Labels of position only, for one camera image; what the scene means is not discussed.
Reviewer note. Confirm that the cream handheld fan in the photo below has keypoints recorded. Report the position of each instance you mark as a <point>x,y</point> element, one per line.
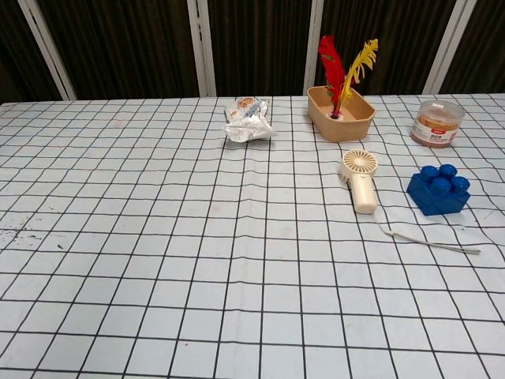
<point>361,185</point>

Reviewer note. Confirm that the crumpled white snack wrapper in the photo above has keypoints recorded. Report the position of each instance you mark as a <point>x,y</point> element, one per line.
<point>248,120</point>

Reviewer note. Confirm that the white checkered tablecloth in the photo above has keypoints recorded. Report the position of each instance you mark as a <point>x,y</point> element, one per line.
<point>197,252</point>

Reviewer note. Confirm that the tan plastic tray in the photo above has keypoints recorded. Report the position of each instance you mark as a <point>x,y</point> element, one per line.
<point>339,122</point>

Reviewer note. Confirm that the red yellow feather shuttlecock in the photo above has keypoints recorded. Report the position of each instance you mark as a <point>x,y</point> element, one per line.
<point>334,67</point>

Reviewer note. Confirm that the blue toy building block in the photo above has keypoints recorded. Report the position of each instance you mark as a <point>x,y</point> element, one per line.
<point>438,191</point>

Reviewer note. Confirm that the clear plastic snack jar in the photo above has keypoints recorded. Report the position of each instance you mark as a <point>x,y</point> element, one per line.
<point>436,123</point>

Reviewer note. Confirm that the white partition frame post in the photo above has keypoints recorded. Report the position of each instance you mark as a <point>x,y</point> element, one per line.
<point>45,47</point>
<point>313,43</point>
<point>446,47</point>
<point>201,47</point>

